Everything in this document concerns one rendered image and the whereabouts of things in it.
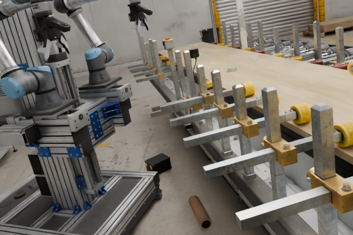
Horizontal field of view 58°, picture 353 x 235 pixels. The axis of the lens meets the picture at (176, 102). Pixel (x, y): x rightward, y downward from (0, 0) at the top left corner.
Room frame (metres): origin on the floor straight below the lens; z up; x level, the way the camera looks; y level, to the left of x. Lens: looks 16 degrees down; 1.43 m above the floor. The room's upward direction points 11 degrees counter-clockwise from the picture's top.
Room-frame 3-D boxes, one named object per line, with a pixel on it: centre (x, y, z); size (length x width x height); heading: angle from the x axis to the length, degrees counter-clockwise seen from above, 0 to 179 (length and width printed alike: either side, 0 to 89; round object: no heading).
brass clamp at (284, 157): (0.92, -0.29, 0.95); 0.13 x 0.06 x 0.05; 10
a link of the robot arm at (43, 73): (1.75, 0.71, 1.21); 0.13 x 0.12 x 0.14; 148
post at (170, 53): (2.43, -0.02, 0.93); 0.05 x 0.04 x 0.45; 10
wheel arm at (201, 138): (1.15, -0.25, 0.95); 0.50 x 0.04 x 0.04; 100
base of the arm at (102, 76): (2.20, 0.50, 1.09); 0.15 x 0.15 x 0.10
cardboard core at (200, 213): (1.93, -0.02, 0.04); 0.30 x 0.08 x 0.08; 10
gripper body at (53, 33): (1.47, 0.51, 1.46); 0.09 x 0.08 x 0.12; 65
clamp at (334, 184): (0.68, -0.34, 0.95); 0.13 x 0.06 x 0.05; 10
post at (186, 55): (1.93, -0.11, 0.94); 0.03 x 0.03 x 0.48; 10
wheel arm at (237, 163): (0.90, -0.29, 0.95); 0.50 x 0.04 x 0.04; 100
